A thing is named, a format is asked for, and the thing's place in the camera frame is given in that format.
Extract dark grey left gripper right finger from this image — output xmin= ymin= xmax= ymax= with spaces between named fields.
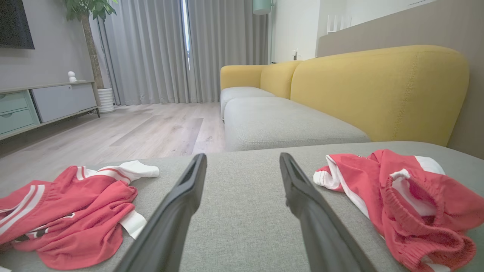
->
xmin=279 ymin=152 xmax=379 ymax=272

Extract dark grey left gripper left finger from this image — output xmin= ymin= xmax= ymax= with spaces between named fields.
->
xmin=113 ymin=153 xmax=208 ymax=272

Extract red white basketball jersey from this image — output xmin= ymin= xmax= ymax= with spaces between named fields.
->
xmin=0 ymin=161 xmax=160 ymax=270

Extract red white basketball shorts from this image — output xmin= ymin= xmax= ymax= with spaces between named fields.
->
xmin=313 ymin=149 xmax=484 ymax=272

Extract yellow and grey sofa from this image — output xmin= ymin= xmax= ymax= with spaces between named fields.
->
xmin=220 ymin=45 xmax=470 ymax=152

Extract beige and mint TV cabinet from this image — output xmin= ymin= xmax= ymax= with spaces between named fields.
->
xmin=0 ymin=80 xmax=101 ymax=141

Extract grey pleated curtain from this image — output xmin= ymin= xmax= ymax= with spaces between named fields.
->
xmin=99 ymin=0 xmax=189 ymax=105
xmin=187 ymin=0 xmax=270 ymax=103

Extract green indoor tree plant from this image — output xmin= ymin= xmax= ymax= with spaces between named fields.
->
xmin=62 ymin=0 xmax=118 ymax=90

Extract white router with antennas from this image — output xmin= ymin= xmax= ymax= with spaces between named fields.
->
xmin=327 ymin=14 xmax=352 ymax=34

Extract mint shade floor lamp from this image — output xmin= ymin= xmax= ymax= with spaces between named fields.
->
xmin=253 ymin=0 xmax=276 ymax=65

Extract black flat screen television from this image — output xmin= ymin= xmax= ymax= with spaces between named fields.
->
xmin=0 ymin=0 xmax=35 ymax=50

